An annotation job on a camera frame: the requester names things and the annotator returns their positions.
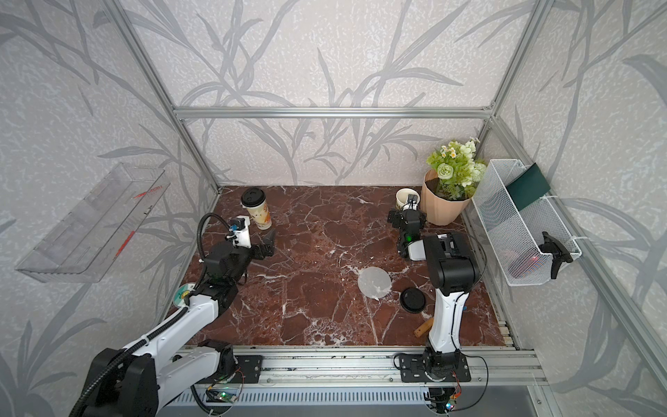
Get printed paper cup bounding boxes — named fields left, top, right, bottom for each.
left=241, top=196, right=272, bottom=230
left=395, top=188, right=420, bottom=211

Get black plastic cup lid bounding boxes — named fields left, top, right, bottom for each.
left=241, top=187, right=266, bottom=209

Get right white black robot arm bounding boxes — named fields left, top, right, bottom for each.
left=387, top=208, right=481, bottom=375

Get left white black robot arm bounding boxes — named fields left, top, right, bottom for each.
left=71, top=230, right=275, bottom=416

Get pink flower pot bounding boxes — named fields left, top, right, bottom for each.
left=420, top=170, right=471, bottom=226

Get yellow green tape roll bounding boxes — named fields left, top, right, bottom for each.
left=172, top=283, right=196, bottom=309

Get green white artificial flowers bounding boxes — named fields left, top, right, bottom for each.
left=427, top=137, right=487, bottom=201

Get red object in basket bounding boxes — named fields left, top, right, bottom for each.
left=508, top=248, right=546, bottom=279

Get dark green card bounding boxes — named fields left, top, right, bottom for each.
left=507, top=163, right=551, bottom=211

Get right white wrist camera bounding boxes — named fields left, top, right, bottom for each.
left=403, top=194, right=420, bottom=210

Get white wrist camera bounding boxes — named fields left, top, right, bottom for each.
left=226, top=215, right=252, bottom=248
left=403, top=194, right=420, bottom=210

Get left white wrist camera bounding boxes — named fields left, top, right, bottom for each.
left=226, top=215, right=252, bottom=248

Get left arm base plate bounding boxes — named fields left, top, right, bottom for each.
left=209, top=355, right=264, bottom=384

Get white wire mesh basket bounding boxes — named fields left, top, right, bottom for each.
left=472, top=159, right=582, bottom=287

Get blue garden fork wooden handle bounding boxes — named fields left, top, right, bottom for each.
left=413, top=317, right=434, bottom=338

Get clear acrylic wall shelf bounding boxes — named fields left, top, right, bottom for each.
left=16, top=163, right=170, bottom=283

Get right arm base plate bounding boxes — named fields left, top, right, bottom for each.
left=393, top=350, right=472, bottom=383

